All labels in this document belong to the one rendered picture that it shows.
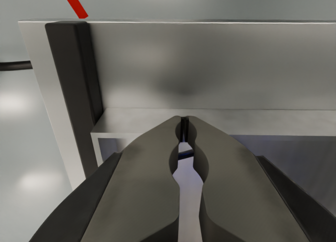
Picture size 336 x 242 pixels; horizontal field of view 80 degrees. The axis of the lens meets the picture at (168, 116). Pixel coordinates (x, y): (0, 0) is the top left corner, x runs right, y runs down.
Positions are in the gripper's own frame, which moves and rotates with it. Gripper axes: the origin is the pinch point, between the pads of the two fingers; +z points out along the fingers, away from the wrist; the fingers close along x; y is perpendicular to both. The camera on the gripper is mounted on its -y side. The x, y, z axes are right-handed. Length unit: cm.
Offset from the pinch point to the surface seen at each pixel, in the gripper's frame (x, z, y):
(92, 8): -37, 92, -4
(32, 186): -103, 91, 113
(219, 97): 2.8, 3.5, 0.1
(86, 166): -7.6, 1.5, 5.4
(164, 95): -1.3, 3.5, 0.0
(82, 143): -7.4, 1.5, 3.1
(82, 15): -43, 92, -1
